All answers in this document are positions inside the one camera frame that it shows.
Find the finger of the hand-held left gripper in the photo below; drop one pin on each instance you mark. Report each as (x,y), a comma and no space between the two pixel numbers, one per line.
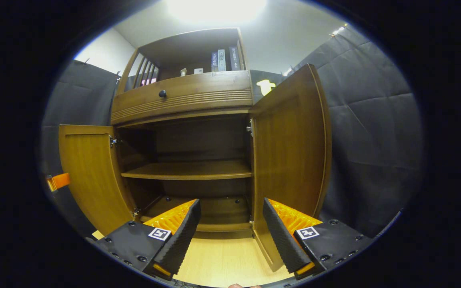
(59,181)

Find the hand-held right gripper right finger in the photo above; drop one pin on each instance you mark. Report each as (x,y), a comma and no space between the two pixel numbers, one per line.
(282,240)

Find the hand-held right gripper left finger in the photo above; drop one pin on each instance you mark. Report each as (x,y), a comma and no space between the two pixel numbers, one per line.
(182,240)

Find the wooden shoe cabinet door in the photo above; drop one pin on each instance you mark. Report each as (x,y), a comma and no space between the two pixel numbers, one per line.
(90,176)
(290,160)

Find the wooden inner shelf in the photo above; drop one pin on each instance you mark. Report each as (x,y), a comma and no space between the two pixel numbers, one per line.
(190,170)

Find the black drawer knob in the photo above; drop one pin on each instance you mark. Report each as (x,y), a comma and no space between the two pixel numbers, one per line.
(162,94)

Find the black backdrop cloth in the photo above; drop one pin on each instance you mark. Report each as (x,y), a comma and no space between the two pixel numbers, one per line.
(374,140)

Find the small white figurine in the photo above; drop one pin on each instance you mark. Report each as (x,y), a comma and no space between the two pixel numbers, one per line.
(183,72)

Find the small white box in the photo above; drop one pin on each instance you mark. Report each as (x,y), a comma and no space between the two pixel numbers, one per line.
(198,71)

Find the dark blue book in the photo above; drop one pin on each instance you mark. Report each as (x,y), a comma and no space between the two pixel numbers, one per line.
(214,62)

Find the grey spine book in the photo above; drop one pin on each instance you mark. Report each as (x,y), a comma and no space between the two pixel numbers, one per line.
(221,60)

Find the ceiling light panel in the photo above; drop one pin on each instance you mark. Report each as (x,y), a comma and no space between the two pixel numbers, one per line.
(214,10)

